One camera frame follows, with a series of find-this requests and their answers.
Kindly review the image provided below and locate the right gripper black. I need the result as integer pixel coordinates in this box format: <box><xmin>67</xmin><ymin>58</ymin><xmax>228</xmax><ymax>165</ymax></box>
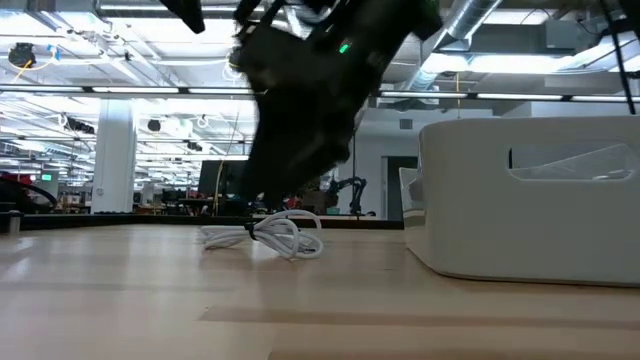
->
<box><xmin>233</xmin><ymin>0</ymin><xmax>444</xmax><ymax>209</ymax></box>

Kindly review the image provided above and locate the white USB-C cable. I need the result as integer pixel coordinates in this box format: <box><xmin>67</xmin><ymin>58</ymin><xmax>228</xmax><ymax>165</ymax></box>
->
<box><xmin>199</xmin><ymin>208</ymin><xmax>325</xmax><ymax>261</ymax></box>

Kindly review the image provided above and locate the small white plastic bin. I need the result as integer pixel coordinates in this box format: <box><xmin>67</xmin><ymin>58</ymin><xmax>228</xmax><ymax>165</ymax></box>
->
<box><xmin>398</xmin><ymin>167</ymin><xmax>426</xmax><ymax>231</ymax></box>

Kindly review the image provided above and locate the large white plastic bin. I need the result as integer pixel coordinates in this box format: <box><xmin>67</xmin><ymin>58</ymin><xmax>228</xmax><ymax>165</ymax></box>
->
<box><xmin>403</xmin><ymin>115</ymin><xmax>640</xmax><ymax>289</ymax></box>

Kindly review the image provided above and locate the black computer monitor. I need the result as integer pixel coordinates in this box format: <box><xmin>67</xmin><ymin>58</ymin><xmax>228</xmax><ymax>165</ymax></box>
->
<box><xmin>197</xmin><ymin>159</ymin><xmax>247</xmax><ymax>197</ymax></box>

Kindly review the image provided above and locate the LED light bar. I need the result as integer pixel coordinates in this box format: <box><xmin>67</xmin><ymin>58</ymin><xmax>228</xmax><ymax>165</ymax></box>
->
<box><xmin>0</xmin><ymin>84</ymin><xmax>640</xmax><ymax>104</ymax></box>

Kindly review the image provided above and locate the grey door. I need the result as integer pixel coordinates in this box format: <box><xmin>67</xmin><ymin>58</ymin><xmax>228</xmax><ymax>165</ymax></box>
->
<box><xmin>384</xmin><ymin>155</ymin><xmax>419</xmax><ymax>222</ymax></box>

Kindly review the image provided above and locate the white building pillar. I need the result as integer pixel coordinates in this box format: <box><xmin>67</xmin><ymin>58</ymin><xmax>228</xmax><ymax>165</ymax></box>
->
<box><xmin>91</xmin><ymin>98</ymin><xmax>140</xmax><ymax>215</ymax></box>

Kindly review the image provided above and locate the black ceiling cable reel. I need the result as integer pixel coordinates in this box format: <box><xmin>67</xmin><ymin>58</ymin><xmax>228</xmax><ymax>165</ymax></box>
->
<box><xmin>7</xmin><ymin>42</ymin><xmax>38</xmax><ymax>69</ymax></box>

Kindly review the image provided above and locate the yellow hanging cord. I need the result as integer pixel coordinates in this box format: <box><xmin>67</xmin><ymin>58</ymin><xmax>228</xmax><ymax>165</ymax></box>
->
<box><xmin>454</xmin><ymin>72</ymin><xmax>464</xmax><ymax>124</ymax></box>

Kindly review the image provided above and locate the black table edge rail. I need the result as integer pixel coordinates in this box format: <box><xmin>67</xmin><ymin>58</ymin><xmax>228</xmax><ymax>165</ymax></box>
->
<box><xmin>0</xmin><ymin>213</ymin><xmax>405</xmax><ymax>233</ymax></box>

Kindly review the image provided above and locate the narrow spiral ventilation duct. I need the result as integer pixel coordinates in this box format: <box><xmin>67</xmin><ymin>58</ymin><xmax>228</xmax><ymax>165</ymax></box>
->
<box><xmin>404</xmin><ymin>0</ymin><xmax>504</xmax><ymax>92</ymax></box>

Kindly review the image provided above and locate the red machine with hose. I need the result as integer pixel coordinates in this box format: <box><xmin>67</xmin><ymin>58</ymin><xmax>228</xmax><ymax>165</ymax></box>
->
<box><xmin>0</xmin><ymin>172</ymin><xmax>59</xmax><ymax>215</ymax></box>

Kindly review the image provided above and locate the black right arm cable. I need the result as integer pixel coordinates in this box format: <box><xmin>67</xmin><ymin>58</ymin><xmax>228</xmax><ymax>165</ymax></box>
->
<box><xmin>598</xmin><ymin>0</ymin><xmax>640</xmax><ymax>117</ymax></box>

